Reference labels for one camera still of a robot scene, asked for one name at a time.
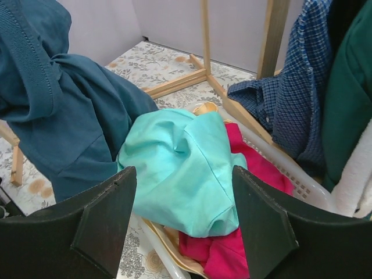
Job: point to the left wooden clothes rack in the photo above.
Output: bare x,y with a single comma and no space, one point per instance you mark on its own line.
202,74

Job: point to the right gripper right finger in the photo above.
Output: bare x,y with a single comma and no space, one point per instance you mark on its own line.
287,238

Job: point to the right wooden clothes rack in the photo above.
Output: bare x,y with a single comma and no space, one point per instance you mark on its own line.
276,15

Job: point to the magenta garment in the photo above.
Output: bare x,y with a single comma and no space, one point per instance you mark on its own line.
224,257

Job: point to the teal t shirt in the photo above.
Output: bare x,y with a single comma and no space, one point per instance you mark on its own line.
184,168

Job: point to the blue plaid shirt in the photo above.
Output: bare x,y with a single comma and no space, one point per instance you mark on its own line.
288,105

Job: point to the dark blue garment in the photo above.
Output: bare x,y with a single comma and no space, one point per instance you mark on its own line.
71,114

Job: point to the white garment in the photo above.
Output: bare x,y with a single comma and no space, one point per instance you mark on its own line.
353,192

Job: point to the floral table cloth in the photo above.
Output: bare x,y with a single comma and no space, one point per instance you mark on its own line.
146,65

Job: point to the wooden clothes rack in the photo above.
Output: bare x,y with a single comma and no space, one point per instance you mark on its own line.
276,15
202,74

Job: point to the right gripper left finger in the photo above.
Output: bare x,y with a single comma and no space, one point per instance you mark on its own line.
81,237

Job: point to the dark green garment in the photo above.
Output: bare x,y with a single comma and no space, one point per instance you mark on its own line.
347,104

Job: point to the white plastic basket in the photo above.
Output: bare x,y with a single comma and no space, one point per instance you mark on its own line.
165,240

